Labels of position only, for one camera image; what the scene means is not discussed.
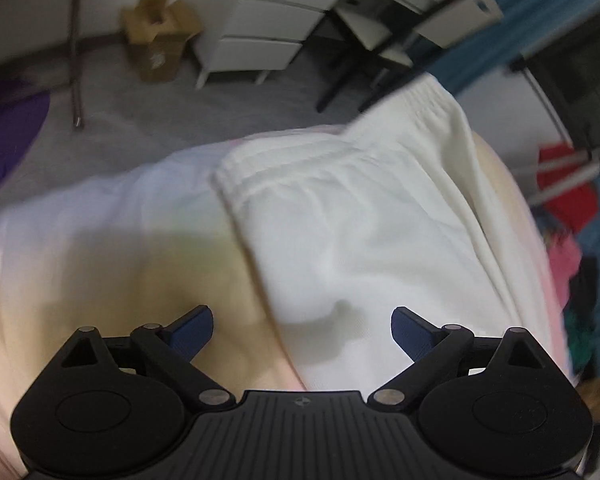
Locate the purple mat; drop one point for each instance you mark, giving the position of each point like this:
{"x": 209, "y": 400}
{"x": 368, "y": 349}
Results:
{"x": 5, "y": 135}

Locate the white sweatpants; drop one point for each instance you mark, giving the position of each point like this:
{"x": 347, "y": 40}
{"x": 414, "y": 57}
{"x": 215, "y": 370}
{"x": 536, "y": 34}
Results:
{"x": 360, "y": 220}

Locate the white and black chair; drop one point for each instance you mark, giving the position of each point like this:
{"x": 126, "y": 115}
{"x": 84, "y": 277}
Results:
{"x": 380, "y": 30}

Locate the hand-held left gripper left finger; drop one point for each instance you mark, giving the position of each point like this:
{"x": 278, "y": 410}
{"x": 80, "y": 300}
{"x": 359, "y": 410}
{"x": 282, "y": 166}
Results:
{"x": 192, "y": 332}

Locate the pink clothes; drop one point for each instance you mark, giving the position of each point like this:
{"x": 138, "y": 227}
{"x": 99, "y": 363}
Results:
{"x": 565, "y": 265}

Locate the dark metal pole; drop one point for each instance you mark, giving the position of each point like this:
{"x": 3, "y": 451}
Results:
{"x": 75, "y": 50}

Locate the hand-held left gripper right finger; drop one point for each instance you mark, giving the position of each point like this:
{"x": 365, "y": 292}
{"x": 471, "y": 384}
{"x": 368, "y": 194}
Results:
{"x": 412, "y": 332}

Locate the red cloth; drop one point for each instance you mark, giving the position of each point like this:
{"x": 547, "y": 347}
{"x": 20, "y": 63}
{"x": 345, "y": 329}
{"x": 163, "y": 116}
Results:
{"x": 575, "y": 205}

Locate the green clothes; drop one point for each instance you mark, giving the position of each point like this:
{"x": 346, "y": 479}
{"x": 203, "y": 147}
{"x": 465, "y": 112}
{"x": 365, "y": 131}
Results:
{"x": 580, "y": 340}

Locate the pastel tie-dye bed blanket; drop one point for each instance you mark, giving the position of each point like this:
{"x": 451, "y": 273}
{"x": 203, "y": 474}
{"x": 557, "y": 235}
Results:
{"x": 105, "y": 260}

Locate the white vanity desk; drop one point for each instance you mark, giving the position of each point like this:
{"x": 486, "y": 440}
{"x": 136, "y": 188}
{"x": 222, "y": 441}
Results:
{"x": 280, "y": 15}

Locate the black clothes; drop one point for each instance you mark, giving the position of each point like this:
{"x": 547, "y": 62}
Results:
{"x": 586, "y": 285}

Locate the cardboard box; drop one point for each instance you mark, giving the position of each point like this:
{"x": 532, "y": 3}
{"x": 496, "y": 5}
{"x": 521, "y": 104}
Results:
{"x": 157, "y": 35}

